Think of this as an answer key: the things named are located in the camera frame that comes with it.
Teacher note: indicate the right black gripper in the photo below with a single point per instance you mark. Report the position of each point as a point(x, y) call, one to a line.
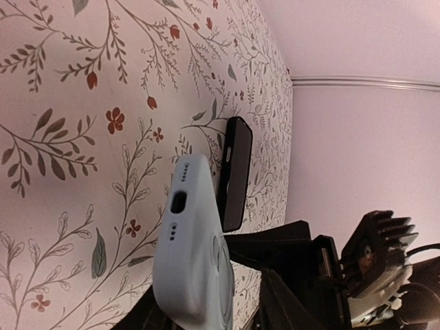
point(371, 283)

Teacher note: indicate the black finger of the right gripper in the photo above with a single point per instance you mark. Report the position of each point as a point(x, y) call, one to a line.
point(269, 248)

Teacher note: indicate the light blue cased phone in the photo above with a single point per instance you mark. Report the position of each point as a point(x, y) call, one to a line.
point(193, 280)

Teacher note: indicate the black cased phone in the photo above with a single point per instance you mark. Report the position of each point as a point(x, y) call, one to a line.
point(234, 173)

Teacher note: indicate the floral patterned table mat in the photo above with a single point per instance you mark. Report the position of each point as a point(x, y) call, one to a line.
point(99, 100)

